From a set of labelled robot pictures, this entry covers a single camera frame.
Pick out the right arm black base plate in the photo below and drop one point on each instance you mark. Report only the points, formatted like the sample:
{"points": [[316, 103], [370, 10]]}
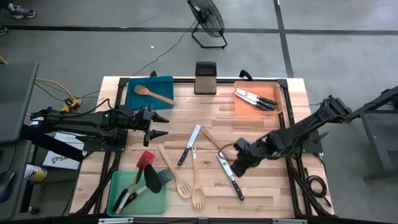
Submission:
{"points": [[312, 144]]}

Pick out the black computer mouse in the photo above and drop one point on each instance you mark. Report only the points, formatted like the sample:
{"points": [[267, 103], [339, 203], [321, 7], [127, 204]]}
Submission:
{"points": [[6, 186]]}

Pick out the yellow black power plug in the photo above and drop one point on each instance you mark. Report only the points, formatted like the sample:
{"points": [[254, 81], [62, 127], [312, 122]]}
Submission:
{"points": [[70, 105]]}

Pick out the black table frame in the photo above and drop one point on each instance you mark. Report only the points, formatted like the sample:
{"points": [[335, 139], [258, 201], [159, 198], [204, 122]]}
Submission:
{"points": [[224, 80]]}

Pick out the oval black nylon turner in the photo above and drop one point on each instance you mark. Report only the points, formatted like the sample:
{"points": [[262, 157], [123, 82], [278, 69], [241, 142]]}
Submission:
{"points": [[153, 179]]}

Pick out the black floor fan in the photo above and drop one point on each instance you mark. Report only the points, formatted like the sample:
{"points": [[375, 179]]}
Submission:
{"points": [[203, 14]]}

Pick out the yellow white spray can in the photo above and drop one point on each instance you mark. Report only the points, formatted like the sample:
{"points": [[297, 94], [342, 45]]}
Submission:
{"points": [[35, 173]]}

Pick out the slotted wooden spoon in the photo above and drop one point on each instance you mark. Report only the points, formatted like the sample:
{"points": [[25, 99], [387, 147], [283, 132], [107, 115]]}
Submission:
{"points": [[198, 197]]}

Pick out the person's foot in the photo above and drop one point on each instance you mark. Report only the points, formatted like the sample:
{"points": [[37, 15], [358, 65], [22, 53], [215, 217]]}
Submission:
{"points": [[21, 12], [3, 30]]}

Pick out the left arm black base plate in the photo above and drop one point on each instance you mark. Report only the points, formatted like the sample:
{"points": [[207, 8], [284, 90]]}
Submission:
{"points": [[102, 148]]}

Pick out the slotted wooden turner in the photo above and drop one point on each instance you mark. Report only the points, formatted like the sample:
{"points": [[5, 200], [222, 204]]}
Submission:
{"points": [[184, 188]]}

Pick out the white printed box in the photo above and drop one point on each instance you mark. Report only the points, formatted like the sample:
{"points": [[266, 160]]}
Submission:
{"points": [[62, 161]]}

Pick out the silver bracket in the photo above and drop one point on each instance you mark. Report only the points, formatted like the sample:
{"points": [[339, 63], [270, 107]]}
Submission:
{"points": [[289, 221], [115, 220]]}

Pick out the steel box grater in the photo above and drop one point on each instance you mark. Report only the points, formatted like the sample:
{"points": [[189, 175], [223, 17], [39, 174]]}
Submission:
{"points": [[205, 81]]}

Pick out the green plastic bin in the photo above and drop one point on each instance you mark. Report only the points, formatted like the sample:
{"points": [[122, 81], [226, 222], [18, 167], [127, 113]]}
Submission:
{"points": [[149, 203]]}

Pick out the black metal stand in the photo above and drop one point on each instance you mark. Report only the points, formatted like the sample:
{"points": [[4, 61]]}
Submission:
{"points": [[377, 174]]}

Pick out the solid wooden spoon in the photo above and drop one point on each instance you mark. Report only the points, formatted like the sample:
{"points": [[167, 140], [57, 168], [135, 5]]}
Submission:
{"points": [[140, 90]]}

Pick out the printed-blade knife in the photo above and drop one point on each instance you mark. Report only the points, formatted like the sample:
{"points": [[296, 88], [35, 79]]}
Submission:
{"points": [[269, 100]]}

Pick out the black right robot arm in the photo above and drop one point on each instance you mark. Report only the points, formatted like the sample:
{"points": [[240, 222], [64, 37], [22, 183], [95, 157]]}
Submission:
{"points": [[298, 130]]}

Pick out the blue plastic bin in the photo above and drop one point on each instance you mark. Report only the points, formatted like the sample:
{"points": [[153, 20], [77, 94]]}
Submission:
{"points": [[155, 84]]}

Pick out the black diagonal bar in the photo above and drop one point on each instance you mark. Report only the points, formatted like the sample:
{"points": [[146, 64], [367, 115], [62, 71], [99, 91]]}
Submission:
{"points": [[46, 143]]}

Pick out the gray side desk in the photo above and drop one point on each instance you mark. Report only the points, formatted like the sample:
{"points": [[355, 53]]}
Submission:
{"points": [[18, 186]]}

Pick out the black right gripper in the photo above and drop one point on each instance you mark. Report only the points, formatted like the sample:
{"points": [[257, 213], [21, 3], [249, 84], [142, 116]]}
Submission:
{"points": [[247, 154]]}

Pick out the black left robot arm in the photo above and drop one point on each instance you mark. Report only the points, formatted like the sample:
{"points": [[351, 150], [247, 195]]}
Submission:
{"points": [[77, 121]]}

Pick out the orange plastic bin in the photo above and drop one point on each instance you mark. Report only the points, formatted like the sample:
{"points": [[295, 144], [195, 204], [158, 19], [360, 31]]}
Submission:
{"points": [[245, 109]]}

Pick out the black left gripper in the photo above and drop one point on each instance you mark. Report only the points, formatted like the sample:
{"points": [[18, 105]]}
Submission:
{"points": [[139, 118]]}

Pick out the black crossbar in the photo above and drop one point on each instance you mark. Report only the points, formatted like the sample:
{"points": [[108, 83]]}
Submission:
{"points": [[186, 221]]}

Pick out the angled wooden turner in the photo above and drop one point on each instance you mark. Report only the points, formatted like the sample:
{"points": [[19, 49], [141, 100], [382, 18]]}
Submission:
{"points": [[211, 138]]}

